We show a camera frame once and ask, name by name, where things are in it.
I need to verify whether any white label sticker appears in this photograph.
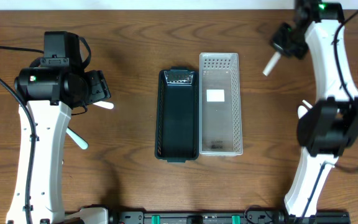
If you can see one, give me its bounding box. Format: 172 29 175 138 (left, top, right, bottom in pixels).
206 90 225 102

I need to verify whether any white green-tinted plastic fork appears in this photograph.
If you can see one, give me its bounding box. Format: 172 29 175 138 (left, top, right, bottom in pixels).
66 128 89 150

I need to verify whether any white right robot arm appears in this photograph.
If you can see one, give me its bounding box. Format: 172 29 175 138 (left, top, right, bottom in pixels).
263 0 358 223

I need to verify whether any clear plastic basket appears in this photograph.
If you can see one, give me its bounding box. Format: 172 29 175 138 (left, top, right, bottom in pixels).
199 52 243 157

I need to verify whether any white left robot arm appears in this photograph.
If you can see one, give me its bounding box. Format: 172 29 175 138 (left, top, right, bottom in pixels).
6 31 114 224

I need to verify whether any thick white plastic spoon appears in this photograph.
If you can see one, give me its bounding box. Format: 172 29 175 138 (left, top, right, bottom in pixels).
93 101 114 110

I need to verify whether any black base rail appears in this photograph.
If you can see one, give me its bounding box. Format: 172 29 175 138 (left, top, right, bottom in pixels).
108 208 351 224

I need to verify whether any dark green plastic basket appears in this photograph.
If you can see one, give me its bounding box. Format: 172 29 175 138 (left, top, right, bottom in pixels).
155 67 199 163

